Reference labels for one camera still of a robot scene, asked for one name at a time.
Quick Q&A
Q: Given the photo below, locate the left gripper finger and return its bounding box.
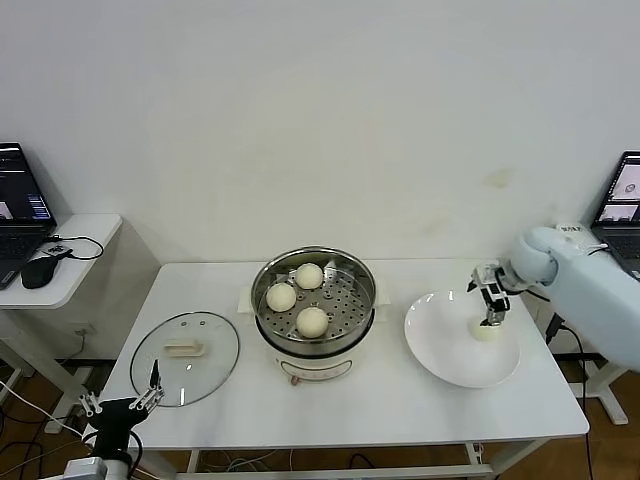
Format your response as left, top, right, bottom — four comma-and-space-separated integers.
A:
129, 358, 166, 412
78, 392, 105, 417

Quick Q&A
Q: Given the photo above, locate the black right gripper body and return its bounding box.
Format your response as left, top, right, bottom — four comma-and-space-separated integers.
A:
482, 269, 516, 309

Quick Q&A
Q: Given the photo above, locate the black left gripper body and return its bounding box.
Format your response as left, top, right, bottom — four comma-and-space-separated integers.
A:
84, 397, 151, 457

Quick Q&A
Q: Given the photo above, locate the white steamed baozi bun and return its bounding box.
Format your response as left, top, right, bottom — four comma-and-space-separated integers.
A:
296, 306, 330, 339
265, 282, 297, 313
295, 263, 324, 290
467, 319, 503, 343

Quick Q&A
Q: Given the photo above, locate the glass pot lid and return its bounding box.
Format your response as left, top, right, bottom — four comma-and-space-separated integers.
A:
130, 310, 242, 409

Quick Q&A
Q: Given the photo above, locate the perforated steel steamer basket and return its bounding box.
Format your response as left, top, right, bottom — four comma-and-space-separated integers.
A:
251, 245, 379, 354

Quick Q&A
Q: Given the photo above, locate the white power strip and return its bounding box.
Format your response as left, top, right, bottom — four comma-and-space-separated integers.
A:
43, 417, 84, 435

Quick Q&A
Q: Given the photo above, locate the white round plate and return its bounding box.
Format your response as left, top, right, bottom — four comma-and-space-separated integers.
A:
404, 291, 522, 390

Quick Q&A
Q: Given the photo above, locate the black computer mouse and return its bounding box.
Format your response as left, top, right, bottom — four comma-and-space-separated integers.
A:
22, 255, 62, 290

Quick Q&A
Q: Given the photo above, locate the white side desk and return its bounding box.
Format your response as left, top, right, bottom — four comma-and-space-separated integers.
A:
0, 214, 125, 401
554, 223, 640, 427

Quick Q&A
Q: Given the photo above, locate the black open laptop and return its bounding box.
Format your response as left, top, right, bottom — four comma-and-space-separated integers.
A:
0, 143, 60, 291
590, 152, 640, 281

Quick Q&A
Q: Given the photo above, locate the cream electric cooker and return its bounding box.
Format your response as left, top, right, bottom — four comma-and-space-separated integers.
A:
239, 282, 394, 389

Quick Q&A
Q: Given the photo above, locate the black cable with adapter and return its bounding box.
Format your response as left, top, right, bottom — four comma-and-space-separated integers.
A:
545, 309, 601, 480

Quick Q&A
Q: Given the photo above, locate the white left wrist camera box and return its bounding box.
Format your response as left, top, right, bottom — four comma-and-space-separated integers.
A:
63, 457, 109, 480

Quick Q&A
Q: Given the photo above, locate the white floor cable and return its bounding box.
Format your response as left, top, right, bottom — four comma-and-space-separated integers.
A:
0, 378, 84, 437

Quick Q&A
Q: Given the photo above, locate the black hub cable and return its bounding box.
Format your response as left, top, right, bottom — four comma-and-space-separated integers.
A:
52, 233, 106, 262

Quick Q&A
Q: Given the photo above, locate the white table frame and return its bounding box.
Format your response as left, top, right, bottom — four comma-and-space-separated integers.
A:
187, 442, 551, 480

